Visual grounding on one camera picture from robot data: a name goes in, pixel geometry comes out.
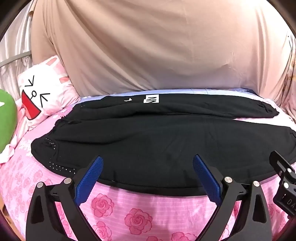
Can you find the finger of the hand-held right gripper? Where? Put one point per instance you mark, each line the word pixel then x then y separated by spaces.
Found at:
pixel 282 165

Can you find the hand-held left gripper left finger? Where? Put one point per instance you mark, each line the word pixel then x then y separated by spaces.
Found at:
pixel 89 179

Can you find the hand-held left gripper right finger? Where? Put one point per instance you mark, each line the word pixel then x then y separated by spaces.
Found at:
pixel 207 179

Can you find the black pants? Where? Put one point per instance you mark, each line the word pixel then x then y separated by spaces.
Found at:
pixel 150 141

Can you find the pink floral bedsheet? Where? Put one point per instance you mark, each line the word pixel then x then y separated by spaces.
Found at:
pixel 129 213

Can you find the white satin curtain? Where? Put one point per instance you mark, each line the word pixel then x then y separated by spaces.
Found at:
pixel 290 76
pixel 15 44

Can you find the rabbit face pillow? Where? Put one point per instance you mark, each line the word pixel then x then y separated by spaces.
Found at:
pixel 44 90

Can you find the green plush toy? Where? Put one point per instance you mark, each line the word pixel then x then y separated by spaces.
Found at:
pixel 7 120

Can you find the beige cloth drape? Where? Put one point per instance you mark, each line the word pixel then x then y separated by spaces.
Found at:
pixel 152 44

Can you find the grey metal rail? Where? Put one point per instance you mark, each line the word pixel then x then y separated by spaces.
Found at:
pixel 13 60

